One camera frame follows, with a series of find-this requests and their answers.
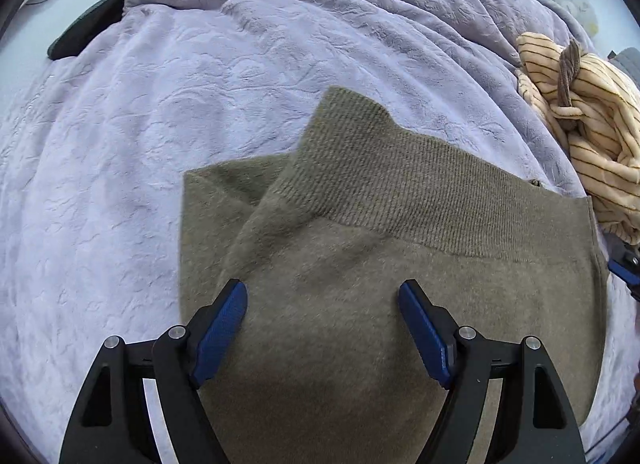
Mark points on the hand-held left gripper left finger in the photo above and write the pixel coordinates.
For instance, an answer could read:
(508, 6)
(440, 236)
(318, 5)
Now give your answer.
(222, 329)

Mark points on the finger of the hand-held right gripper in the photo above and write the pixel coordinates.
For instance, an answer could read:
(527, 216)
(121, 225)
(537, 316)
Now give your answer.
(625, 271)

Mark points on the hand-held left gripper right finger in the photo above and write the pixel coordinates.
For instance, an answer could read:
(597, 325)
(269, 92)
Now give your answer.
(425, 334)

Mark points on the olive knit sweater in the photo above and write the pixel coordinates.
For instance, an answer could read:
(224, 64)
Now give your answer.
(375, 244)

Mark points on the cream striped garment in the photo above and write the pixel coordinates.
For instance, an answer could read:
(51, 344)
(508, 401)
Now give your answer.
(600, 144)

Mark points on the lilac embossed blanket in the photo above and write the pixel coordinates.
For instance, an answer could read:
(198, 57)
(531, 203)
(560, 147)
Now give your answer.
(150, 144)

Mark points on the grey quilted headboard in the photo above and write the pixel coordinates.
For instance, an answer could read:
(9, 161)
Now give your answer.
(629, 60)

